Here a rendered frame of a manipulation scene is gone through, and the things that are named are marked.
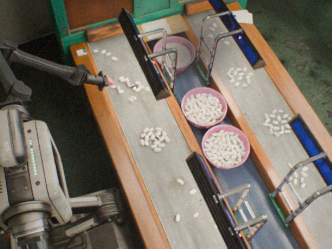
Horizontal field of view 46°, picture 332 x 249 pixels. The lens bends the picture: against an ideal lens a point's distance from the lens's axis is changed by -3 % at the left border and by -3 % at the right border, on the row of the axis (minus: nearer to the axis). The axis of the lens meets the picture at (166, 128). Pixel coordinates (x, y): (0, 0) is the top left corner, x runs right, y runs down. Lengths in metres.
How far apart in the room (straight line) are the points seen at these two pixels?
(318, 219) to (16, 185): 1.51
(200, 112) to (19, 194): 1.28
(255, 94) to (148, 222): 1.02
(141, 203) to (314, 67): 2.28
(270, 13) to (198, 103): 1.94
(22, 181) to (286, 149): 1.48
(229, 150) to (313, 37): 2.06
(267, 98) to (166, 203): 0.91
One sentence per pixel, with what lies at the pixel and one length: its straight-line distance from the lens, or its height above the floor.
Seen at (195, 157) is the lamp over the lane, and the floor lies 1.11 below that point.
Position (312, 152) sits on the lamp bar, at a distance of 1.97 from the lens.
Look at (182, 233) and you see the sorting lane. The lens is 2.03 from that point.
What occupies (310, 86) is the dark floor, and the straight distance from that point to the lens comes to 3.63.
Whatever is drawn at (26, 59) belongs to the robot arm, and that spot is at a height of 1.18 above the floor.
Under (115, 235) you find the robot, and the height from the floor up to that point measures 0.48.
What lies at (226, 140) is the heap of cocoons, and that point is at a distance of 2.27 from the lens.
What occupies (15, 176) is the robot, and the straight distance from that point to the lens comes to 1.42.
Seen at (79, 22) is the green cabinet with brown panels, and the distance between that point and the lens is 2.55.
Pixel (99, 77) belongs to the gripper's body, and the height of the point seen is 0.96.
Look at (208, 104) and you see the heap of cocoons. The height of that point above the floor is 0.74.
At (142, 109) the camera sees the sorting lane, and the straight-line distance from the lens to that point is 2.32.
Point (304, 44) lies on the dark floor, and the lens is 3.93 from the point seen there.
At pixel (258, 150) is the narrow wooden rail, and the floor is 0.76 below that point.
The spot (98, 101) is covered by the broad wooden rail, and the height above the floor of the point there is 0.76.
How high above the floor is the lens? 2.70
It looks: 60 degrees down
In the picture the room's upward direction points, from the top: 5 degrees clockwise
